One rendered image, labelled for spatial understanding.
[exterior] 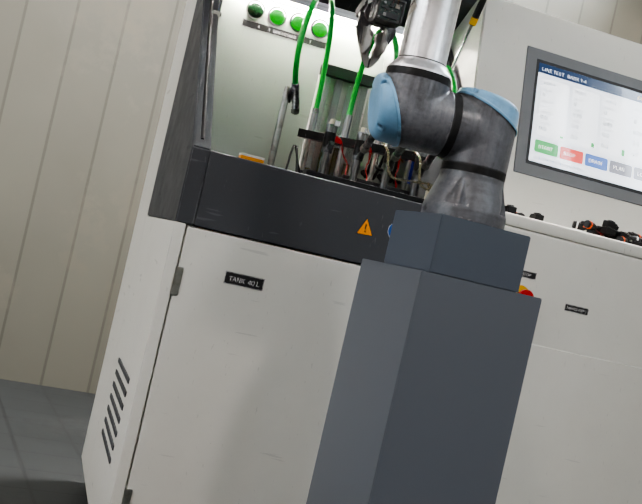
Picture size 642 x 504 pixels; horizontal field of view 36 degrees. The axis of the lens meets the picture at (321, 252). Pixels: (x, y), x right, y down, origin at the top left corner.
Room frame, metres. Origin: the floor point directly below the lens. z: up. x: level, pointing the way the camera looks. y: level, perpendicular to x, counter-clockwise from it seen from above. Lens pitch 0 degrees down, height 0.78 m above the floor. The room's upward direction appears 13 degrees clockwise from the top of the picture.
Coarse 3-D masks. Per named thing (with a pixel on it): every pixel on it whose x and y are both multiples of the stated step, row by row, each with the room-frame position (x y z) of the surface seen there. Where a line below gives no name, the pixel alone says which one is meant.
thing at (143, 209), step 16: (192, 0) 2.73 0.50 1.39; (192, 16) 2.64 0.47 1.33; (176, 48) 2.86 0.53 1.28; (176, 64) 2.76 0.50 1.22; (176, 80) 2.66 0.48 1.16; (160, 128) 2.79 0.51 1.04; (160, 144) 2.69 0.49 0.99; (144, 192) 2.83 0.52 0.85; (144, 208) 2.73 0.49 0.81; (144, 224) 2.63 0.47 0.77; (128, 256) 2.86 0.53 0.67; (128, 272) 2.76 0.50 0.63; (128, 288) 2.66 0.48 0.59; (112, 336) 2.79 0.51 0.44; (112, 352) 2.69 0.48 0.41; (96, 400) 2.82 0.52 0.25; (96, 416) 2.72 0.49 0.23; (96, 432) 2.63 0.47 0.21
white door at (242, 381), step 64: (192, 256) 2.08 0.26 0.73; (256, 256) 2.11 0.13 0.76; (192, 320) 2.09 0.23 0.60; (256, 320) 2.12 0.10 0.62; (320, 320) 2.16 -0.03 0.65; (192, 384) 2.09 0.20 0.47; (256, 384) 2.13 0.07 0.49; (320, 384) 2.17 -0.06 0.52; (192, 448) 2.10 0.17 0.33; (256, 448) 2.14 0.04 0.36
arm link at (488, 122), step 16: (464, 96) 1.75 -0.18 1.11; (480, 96) 1.73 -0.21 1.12; (496, 96) 1.73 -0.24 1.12; (464, 112) 1.72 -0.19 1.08; (480, 112) 1.73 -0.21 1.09; (496, 112) 1.73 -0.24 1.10; (512, 112) 1.74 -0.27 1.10; (464, 128) 1.72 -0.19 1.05; (480, 128) 1.72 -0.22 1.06; (496, 128) 1.73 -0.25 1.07; (512, 128) 1.75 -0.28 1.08; (448, 144) 1.73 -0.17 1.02; (464, 144) 1.73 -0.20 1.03; (480, 144) 1.73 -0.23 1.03; (496, 144) 1.73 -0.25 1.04; (512, 144) 1.76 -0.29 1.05; (448, 160) 1.76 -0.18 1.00; (464, 160) 1.73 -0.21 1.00; (480, 160) 1.73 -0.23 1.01; (496, 160) 1.73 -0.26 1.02
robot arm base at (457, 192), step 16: (448, 176) 1.75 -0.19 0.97; (464, 176) 1.73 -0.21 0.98; (480, 176) 1.73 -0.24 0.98; (496, 176) 1.74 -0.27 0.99; (432, 192) 1.76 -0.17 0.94; (448, 192) 1.73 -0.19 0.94; (464, 192) 1.72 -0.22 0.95; (480, 192) 1.72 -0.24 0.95; (496, 192) 1.74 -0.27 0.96; (432, 208) 1.74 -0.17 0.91; (448, 208) 1.72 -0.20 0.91; (464, 208) 1.71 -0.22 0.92; (480, 208) 1.71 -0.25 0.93; (496, 208) 1.73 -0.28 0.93; (496, 224) 1.73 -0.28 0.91
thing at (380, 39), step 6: (384, 30) 2.24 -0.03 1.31; (378, 36) 2.24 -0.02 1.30; (384, 36) 2.23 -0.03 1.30; (378, 42) 2.24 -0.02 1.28; (384, 42) 2.22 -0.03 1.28; (378, 48) 2.24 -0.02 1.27; (384, 48) 2.21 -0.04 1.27; (372, 54) 2.24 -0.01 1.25; (378, 54) 2.23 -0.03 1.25; (372, 60) 2.24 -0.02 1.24
